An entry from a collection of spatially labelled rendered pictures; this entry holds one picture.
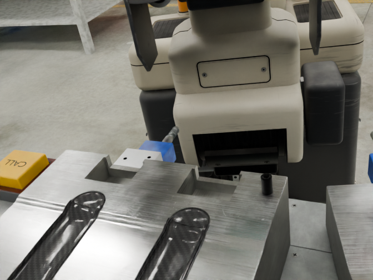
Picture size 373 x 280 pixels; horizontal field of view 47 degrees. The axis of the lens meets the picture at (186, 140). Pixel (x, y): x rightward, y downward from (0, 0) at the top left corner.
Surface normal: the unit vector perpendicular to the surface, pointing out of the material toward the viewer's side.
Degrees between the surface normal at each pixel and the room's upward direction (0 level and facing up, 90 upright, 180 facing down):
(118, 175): 90
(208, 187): 90
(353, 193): 0
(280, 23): 8
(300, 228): 0
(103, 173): 90
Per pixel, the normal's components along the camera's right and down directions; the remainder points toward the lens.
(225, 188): -0.39, 0.55
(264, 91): -0.18, -0.74
